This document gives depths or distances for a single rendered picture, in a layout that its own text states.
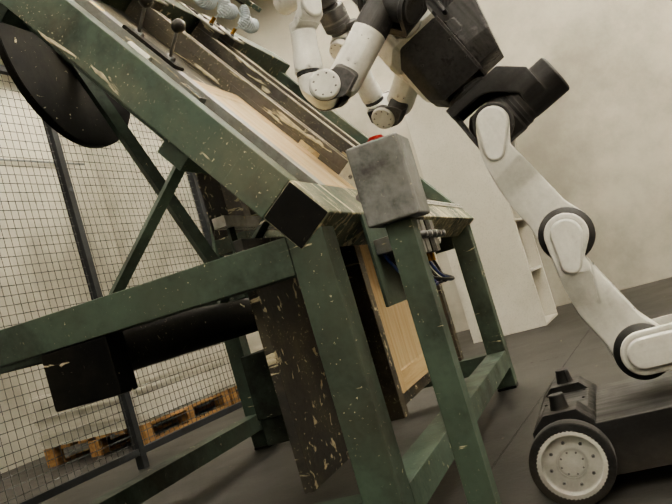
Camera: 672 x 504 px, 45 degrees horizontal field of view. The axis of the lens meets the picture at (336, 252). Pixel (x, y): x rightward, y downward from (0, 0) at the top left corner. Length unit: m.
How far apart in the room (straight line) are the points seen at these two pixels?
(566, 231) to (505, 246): 4.14
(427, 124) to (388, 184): 4.70
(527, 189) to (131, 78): 1.04
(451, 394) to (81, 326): 0.91
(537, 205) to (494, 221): 4.09
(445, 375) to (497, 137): 0.70
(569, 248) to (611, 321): 0.22
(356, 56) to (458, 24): 0.32
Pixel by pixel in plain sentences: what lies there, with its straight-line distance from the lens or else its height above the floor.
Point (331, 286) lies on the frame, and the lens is 1.78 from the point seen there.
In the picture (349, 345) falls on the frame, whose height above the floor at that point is 0.52.
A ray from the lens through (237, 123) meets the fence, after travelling 2.14.
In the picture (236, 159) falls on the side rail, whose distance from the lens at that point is 1.86.
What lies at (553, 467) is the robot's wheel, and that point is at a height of 0.10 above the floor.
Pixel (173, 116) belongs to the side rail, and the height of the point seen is 1.14.
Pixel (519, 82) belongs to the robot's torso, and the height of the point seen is 1.03.
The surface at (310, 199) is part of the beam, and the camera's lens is 1.78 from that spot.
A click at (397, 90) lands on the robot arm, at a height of 1.20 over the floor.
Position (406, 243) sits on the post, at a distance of 1.75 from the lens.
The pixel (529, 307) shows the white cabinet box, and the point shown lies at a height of 0.16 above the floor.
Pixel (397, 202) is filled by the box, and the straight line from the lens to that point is 1.73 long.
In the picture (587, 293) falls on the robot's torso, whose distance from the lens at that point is 2.17.
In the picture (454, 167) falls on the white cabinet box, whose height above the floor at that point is 1.35.
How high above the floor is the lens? 0.62
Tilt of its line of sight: 3 degrees up
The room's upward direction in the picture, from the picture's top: 16 degrees counter-clockwise
